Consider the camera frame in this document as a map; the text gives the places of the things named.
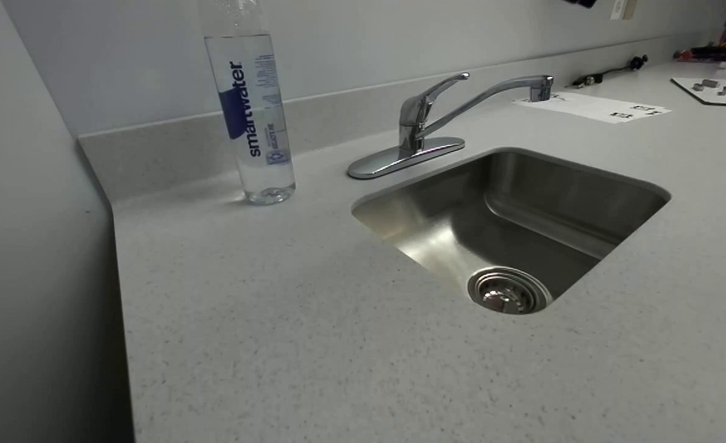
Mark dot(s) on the chrome sink faucet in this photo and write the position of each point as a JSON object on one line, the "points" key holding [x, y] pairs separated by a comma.
{"points": [[413, 123]]}

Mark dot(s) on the clear plastic water bottle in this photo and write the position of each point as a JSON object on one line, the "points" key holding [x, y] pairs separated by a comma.
{"points": [[253, 123]]}

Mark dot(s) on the round metal drain strainer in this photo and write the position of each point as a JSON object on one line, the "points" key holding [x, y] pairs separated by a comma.
{"points": [[507, 291]]}

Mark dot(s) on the stainless steel sink basin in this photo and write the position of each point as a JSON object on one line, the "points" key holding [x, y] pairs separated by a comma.
{"points": [[542, 212]]}

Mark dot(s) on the white printed paper sheet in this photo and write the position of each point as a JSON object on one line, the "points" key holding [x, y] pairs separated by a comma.
{"points": [[592, 106]]}

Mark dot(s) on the long black tool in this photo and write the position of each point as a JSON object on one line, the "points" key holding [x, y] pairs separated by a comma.
{"points": [[610, 69]]}

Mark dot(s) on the black edged white board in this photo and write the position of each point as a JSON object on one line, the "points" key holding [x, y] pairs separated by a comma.
{"points": [[720, 93]]}

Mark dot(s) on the white wall outlet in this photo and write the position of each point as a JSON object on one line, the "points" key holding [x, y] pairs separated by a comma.
{"points": [[624, 9]]}

